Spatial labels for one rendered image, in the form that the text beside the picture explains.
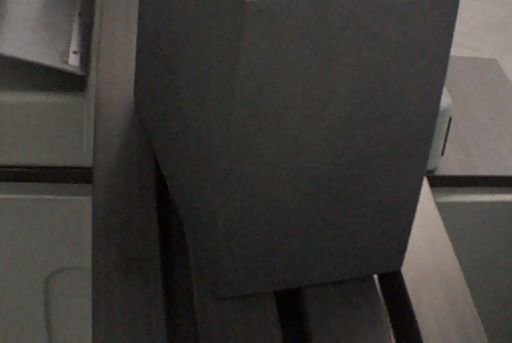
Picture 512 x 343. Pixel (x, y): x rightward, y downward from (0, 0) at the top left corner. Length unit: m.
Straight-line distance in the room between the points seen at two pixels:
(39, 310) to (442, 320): 0.63
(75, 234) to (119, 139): 0.36
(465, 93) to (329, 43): 0.75
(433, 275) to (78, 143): 0.47
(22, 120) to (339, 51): 0.53
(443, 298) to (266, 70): 0.19
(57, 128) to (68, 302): 0.23
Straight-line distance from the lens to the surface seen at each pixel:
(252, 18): 0.47
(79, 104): 0.96
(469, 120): 1.18
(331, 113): 0.51
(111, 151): 0.68
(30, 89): 0.97
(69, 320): 1.14
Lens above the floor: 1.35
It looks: 34 degrees down
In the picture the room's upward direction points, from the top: 6 degrees clockwise
